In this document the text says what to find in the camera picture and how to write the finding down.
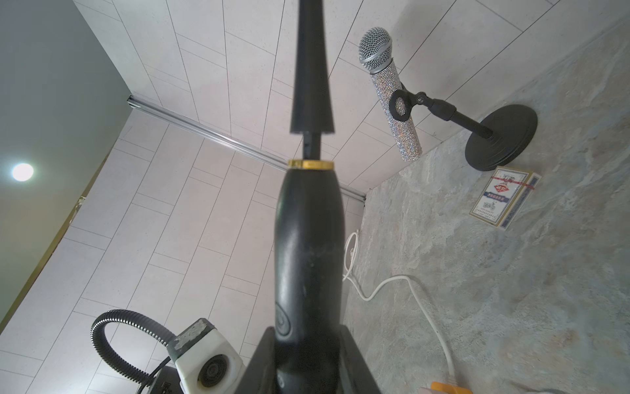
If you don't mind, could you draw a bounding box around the orange power strip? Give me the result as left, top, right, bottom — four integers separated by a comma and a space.
430, 382, 473, 394

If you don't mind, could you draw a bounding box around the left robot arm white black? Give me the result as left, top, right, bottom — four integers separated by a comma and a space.
90, 310, 175, 393

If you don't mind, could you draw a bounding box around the black electric toothbrush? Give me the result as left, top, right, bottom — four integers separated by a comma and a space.
275, 1, 344, 393

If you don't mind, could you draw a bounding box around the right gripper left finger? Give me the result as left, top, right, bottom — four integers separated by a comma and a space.
235, 327, 276, 394

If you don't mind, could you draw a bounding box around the black microphone stand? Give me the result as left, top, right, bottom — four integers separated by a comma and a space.
389, 89, 538, 172

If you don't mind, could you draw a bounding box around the glitter microphone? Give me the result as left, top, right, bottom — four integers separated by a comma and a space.
359, 27, 422, 162

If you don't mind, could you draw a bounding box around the white power strip cord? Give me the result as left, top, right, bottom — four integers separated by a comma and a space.
341, 230, 459, 385

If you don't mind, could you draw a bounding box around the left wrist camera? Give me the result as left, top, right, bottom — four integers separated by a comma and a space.
167, 318, 245, 394

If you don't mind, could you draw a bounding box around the small pink patterned box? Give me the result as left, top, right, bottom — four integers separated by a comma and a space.
469, 167, 542, 231

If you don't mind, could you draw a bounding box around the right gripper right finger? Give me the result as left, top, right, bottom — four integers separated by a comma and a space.
339, 325, 382, 394

